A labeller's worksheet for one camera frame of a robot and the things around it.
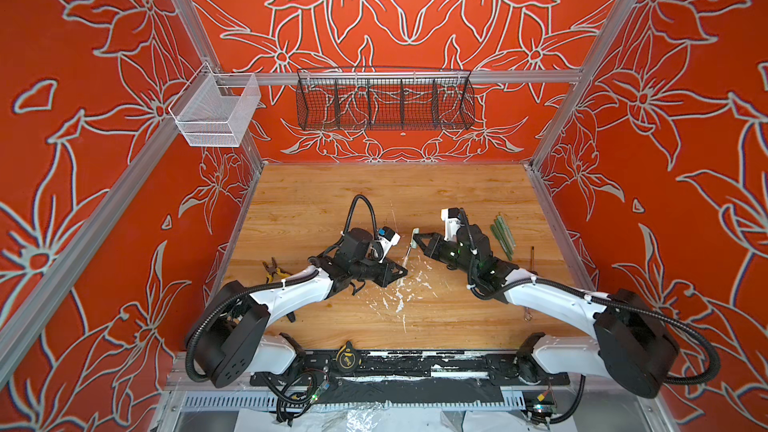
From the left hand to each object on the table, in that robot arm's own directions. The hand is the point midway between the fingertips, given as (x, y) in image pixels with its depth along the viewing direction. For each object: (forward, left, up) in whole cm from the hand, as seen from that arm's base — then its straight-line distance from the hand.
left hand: (405, 270), depth 80 cm
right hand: (+7, 0, +6) cm, 9 cm away
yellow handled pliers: (+2, +40, -9) cm, 41 cm away
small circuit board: (-27, -33, -11) cm, 44 cm away
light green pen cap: (+9, -2, +6) cm, 11 cm away
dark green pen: (+17, -32, -10) cm, 38 cm away
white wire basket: (+42, +62, +21) cm, 78 cm away
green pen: (+19, -34, -10) cm, 40 cm away
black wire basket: (+52, +26, +19) cm, 62 cm away
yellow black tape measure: (-20, +14, -8) cm, 26 cm away
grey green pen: (+4, -1, +4) cm, 6 cm away
